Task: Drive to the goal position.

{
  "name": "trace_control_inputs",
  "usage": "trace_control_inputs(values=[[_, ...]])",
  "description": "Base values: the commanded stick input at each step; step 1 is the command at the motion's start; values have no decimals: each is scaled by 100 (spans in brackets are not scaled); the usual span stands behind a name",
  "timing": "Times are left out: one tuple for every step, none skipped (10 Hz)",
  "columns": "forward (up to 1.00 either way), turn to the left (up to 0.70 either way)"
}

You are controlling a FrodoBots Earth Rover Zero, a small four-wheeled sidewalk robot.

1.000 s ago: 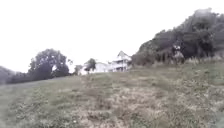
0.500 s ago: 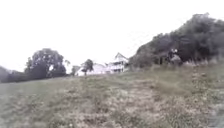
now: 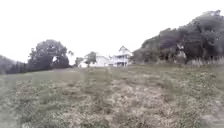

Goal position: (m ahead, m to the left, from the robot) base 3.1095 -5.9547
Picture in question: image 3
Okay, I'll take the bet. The white two-storey house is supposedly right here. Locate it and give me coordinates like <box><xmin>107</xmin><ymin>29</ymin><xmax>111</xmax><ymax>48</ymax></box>
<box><xmin>111</xmin><ymin>45</ymin><xmax>134</xmax><ymax>68</ymax></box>

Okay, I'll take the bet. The low white building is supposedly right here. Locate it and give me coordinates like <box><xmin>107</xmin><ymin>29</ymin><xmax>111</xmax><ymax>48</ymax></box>
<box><xmin>78</xmin><ymin>54</ymin><xmax>114</xmax><ymax>69</ymax></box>

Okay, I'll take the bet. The small dark tree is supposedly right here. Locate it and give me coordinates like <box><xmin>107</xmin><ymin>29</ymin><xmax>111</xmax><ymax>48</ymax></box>
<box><xmin>83</xmin><ymin>51</ymin><xmax>98</xmax><ymax>68</ymax></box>

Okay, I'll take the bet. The dry patchy grass field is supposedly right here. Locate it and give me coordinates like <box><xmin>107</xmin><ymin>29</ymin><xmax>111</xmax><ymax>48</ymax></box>
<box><xmin>0</xmin><ymin>61</ymin><xmax>224</xmax><ymax>128</ymax></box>

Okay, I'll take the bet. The large round dark tree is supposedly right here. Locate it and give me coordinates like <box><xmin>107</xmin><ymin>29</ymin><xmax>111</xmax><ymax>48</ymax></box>
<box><xmin>27</xmin><ymin>39</ymin><xmax>72</xmax><ymax>72</ymax></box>

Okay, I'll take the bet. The dense dark wood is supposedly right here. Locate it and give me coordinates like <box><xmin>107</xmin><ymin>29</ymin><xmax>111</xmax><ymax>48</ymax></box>
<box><xmin>131</xmin><ymin>9</ymin><xmax>224</xmax><ymax>66</ymax></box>

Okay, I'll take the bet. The dark tree line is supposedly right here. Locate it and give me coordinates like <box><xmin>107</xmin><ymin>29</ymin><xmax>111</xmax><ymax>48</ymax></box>
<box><xmin>0</xmin><ymin>54</ymin><xmax>31</xmax><ymax>75</ymax></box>

